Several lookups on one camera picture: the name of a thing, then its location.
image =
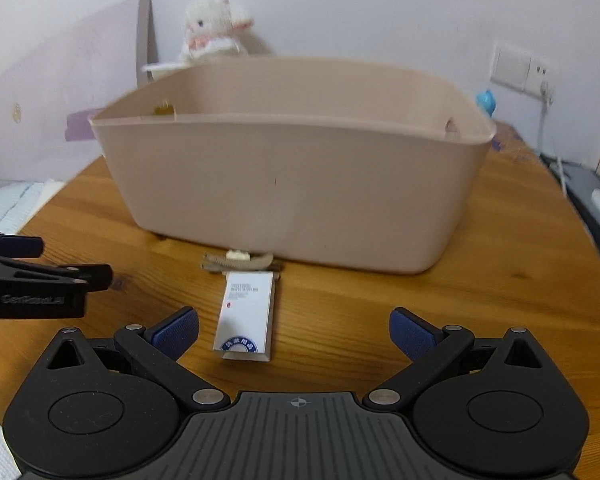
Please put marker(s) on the beige plastic storage basket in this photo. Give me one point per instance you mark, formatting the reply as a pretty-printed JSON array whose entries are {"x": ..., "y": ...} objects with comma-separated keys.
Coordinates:
[{"x": 360, "y": 165}]

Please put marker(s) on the pink purple headboard panel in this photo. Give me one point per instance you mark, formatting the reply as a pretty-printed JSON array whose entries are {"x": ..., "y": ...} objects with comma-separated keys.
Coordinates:
[{"x": 47, "y": 98}]

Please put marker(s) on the white slim carton box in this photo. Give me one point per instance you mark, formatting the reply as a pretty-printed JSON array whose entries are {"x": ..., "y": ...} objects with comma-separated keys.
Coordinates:
[{"x": 244, "y": 330}]

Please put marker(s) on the white plush lamb toy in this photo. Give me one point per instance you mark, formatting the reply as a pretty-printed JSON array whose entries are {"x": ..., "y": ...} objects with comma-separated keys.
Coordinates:
[{"x": 212, "y": 29}]

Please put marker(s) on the white wall switch socket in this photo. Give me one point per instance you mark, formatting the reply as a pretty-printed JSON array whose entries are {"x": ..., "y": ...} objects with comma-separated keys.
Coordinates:
[{"x": 523, "y": 72}]

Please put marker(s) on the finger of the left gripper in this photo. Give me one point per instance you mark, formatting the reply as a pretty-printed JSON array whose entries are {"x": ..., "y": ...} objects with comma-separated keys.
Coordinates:
[
  {"x": 95, "y": 276},
  {"x": 16, "y": 246}
]

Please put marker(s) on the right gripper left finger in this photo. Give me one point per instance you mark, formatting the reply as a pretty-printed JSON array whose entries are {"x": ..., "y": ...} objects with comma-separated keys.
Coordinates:
[{"x": 106, "y": 406}]

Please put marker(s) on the grey laptop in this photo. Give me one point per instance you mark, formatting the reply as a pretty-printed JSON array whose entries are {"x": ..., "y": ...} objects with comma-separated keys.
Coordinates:
[{"x": 578, "y": 183}]

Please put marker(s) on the blue bird figurine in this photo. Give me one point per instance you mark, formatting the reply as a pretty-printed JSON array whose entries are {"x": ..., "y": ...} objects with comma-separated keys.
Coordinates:
[{"x": 487, "y": 102}]

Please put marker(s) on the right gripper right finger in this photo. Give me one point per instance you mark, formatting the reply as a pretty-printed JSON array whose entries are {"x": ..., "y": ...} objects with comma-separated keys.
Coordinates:
[{"x": 485, "y": 407}]

